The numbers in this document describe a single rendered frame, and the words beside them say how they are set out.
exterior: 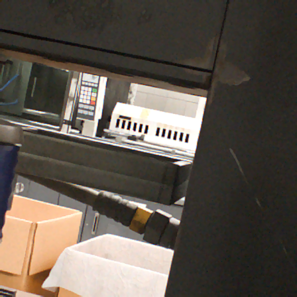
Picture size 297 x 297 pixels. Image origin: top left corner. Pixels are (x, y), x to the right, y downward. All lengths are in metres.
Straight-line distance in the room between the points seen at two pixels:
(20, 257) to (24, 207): 0.60
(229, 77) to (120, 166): 0.09
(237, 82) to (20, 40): 0.13
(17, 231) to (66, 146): 2.38
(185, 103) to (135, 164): 6.51
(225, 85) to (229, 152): 0.04
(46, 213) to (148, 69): 2.95
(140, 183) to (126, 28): 0.10
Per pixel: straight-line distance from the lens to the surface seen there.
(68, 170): 0.47
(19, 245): 2.85
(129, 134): 5.30
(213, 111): 0.43
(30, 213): 3.41
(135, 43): 0.44
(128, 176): 0.46
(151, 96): 7.11
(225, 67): 0.43
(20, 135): 0.26
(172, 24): 0.44
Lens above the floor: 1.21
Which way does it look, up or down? 3 degrees down
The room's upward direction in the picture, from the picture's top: 12 degrees clockwise
